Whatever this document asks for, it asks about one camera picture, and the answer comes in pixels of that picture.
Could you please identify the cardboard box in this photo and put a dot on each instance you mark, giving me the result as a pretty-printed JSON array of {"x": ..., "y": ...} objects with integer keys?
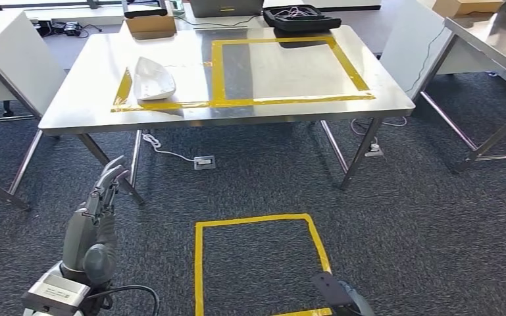
[
  {"x": 150, "y": 26},
  {"x": 466, "y": 6}
]

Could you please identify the stainless steel workbench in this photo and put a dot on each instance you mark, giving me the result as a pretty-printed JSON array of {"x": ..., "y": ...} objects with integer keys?
[{"x": 279, "y": 69}]

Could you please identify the yellow floor tape square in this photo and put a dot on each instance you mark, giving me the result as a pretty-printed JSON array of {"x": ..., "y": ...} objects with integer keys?
[{"x": 198, "y": 261}]

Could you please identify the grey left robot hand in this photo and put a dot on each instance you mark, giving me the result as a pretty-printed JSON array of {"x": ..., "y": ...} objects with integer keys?
[{"x": 87, "y": 244}]

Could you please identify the grey floor socket box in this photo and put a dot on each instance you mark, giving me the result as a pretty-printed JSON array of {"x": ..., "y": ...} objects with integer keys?
[
  {"x": 204, "y": 162},
  {"x": 373, "y": 150}
]

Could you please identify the grey laptop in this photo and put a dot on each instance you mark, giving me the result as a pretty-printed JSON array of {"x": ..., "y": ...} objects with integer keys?
[{"x": 226, "y": 6}]

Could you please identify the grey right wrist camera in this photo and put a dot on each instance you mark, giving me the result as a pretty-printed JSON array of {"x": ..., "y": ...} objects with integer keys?
[{"x": 331, "y": 288}]

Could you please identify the white plastic car part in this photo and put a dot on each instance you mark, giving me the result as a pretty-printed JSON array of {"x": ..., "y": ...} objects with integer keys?
[{"x": 152, "y": 80}]

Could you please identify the black foam case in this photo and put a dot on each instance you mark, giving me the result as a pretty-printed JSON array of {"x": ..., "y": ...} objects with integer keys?
[{"x": 305, "y": 19}]

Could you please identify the clear water bottle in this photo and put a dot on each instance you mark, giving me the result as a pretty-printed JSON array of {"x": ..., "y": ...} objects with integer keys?
[{"x": 176, "y": 6}]

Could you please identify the black remote controller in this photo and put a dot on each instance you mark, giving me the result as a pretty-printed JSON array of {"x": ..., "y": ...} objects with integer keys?
[{"x": 146, "y": 11}]

